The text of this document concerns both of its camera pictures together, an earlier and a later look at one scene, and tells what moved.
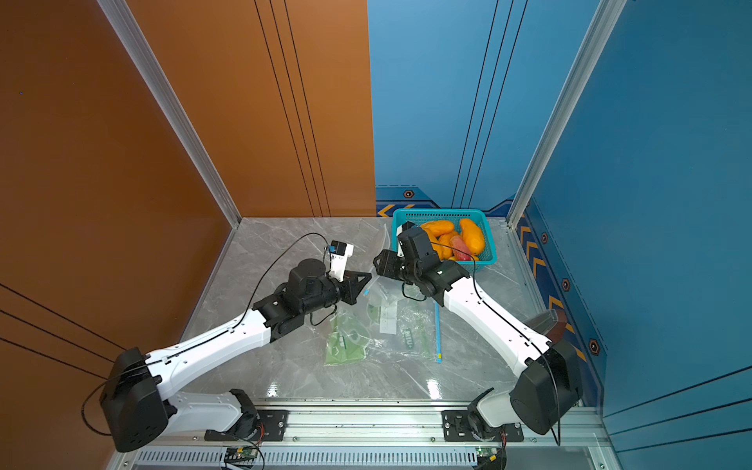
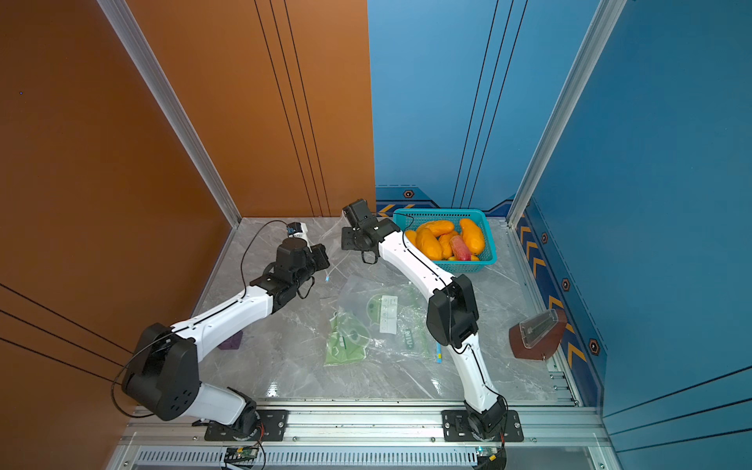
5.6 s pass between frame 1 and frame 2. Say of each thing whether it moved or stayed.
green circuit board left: stayed
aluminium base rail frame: stayed
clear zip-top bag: moved
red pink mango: stayed
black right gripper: moved
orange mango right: stayed
